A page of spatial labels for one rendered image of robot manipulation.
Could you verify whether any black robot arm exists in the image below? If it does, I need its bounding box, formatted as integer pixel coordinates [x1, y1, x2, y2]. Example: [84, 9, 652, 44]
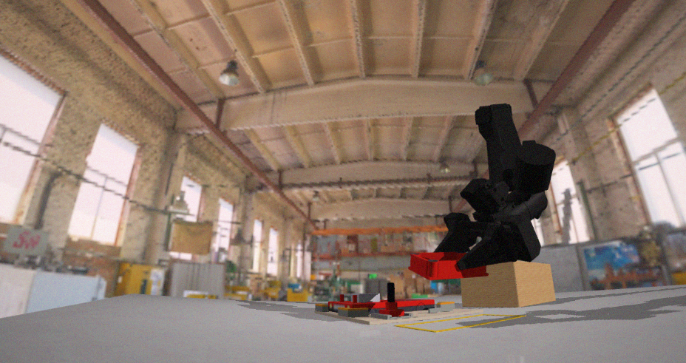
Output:
[460, 104, 556, 223]

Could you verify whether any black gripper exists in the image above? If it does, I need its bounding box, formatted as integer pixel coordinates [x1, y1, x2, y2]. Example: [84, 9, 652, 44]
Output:
[433, 195, 541, 270]

